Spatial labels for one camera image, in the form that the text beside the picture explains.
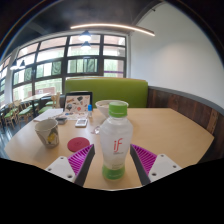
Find curved linear ceiling light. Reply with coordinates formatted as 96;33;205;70
69;23;156;37

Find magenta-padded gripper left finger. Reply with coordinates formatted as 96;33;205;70
44;143;96;187

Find black pendant ceiling lights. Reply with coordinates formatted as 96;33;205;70
9;30;93;71

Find white ceramic bowl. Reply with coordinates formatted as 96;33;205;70
95;99;130;118

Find green upholstered bench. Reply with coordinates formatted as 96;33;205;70
64;77;149;109

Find sticker-covered black laptop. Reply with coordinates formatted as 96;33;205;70
62;91;94;117

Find wooden dining table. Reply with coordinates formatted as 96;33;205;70
21;93;51;118

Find wooden chairs with green seats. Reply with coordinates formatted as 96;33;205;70
0;96;63;129

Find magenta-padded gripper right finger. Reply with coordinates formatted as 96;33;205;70
129;143;183;187

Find flat round red coaster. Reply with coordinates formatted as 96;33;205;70
66;136;91;153

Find white paper sheets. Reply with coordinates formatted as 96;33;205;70
33;108;64;123

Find black-framed window wall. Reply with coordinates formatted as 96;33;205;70
0;33;128;104

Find clear green-capped drink bottle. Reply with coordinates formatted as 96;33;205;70
99;100;134;182

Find printed paper cup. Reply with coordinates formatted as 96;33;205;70
34;118;60;149

